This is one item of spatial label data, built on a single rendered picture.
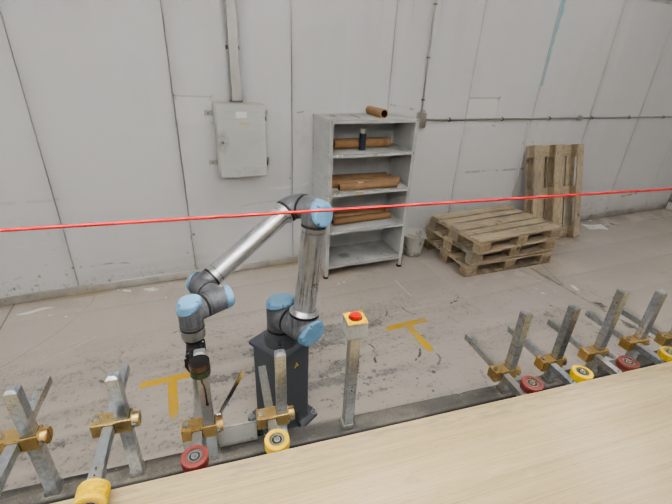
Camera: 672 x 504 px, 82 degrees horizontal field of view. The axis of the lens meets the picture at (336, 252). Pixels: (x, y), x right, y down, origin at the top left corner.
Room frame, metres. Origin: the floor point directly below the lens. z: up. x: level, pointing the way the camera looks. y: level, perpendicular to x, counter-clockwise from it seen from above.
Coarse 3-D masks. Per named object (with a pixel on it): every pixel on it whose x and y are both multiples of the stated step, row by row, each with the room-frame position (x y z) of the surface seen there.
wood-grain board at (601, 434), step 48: (576, 384) 1.17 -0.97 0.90; (624, 384) 1.18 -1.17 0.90; (384, 432) 0.90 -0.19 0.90; (432, 432) 0.91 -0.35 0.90; (480, 432) 0.92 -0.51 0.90; (528, 432) 0.93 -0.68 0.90; (576, 432) 0.94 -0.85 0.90; (624, 432) 0.95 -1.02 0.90; (192, 480) 0.71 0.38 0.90; (240, 480) 0.72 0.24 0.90; (288, 480) 0.72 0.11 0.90; (336, 480) 0.73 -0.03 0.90; (384, 480) 0.74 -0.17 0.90; (432, 480) 0.74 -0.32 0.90; (480, 480) 0.75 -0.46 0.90; (528, 480) 0.76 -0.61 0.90; (576, 480) 0.77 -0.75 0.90; (624, 480) 0.77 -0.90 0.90
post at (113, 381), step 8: (112, 376) 0.86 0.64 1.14; (120, 376) 0.88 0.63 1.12; (112, 384) 0.85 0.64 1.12; (120, 384) 0.87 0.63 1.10; (112, 392) 0.85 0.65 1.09; (120, 392) 0.85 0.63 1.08; (112, 400) 0.85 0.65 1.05; (120, 400) 0.85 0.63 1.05; (112, 408) 0.84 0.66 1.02; (120, 408) 0.85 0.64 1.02; (128, 408) 0.88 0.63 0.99; (120, 416) 0.85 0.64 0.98; (128, 416) 0.86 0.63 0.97; (128, 432) 0.85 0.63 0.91; (128, 440) 0.85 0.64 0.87; (136, 440) 0.87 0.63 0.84; (128, 448) 0.85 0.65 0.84; (136, 448) 0.86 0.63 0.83; (128, 456) 0.85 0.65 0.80; (136, 456) 0.85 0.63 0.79; (136, 464) 0.85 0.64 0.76
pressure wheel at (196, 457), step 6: (186, 450) 0.80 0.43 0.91; (192, 450) 0.80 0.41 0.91; (198, 450) 0.80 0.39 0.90; (204, 450) 0.80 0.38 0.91; (186, 456) 0.78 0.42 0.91; (192, 456) 0.78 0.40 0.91; (198, 456) 0.78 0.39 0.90; (204, 456) 0.78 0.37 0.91; (186, 462) 0.76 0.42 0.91; (192, 462) 0.76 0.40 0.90; (198, 462) 0.76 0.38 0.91; (204, 462) 0.77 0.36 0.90; (186, 468) 0.75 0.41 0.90; (192, 468) 0.74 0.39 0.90; (198, 468) 0.75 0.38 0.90
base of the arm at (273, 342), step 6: (264, 336) 1.72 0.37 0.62; (270, 336) 1.66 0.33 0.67; (276, 336) 1.65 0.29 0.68; (282, 336) 1.65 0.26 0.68; (288, 336) 1.67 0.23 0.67; (264, 342) 1.68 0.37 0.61; (270, 342) 1.65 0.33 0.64; (276, 342) 1.64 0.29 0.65; (282, 342) 1.65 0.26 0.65; (288, 342) 1.65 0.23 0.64; (294, 342) 1.68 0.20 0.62; (270, 348) 1.64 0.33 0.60; (276, 348) 1.63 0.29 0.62; (282, 348) 1.63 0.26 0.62; (288, 348) 1.65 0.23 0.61
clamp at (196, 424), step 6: (216, 414) 0.97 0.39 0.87; (186, 420) 0.94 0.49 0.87; (192, 420) 0.94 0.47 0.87; (198, 420) 0.94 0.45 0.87; (216, 420) 0.95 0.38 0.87; (222, 420) 0.95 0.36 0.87; (192, 426) 0.92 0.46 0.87; (198, 426) 0.92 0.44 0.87; (204, 426) 0.92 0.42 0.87; (210, 426) 0.92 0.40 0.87; (216, 426) 0.92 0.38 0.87; (222, 426) 0.93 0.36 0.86; (186, 432) 0.90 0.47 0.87; (192, 432) 0.90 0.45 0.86; (204, 432) 0.91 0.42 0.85; (210, 432) 0.92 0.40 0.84; (216, 432) 0.92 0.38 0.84; (186, 438) 0.89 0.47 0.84
